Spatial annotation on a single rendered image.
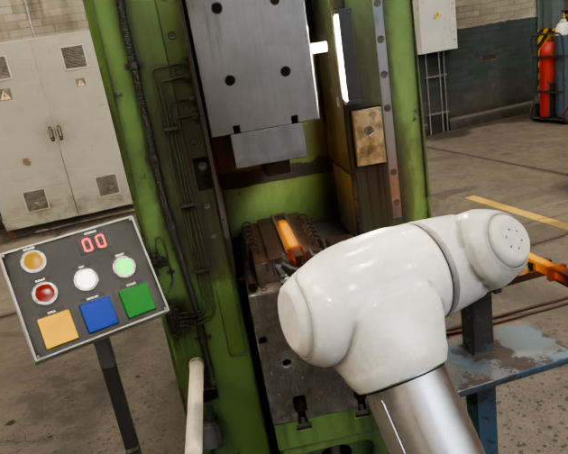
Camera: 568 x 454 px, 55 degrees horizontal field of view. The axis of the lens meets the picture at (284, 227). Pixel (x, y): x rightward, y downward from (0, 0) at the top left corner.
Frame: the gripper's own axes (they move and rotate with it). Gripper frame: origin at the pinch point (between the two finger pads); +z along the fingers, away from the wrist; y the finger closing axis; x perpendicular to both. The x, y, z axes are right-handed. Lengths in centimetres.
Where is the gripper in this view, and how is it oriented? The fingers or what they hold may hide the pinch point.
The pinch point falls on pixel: (297, 258)
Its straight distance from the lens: 156.4
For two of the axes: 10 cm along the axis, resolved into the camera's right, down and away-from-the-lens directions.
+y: 9.8, -1.9, 0.8
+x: -1.6, -9.4, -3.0
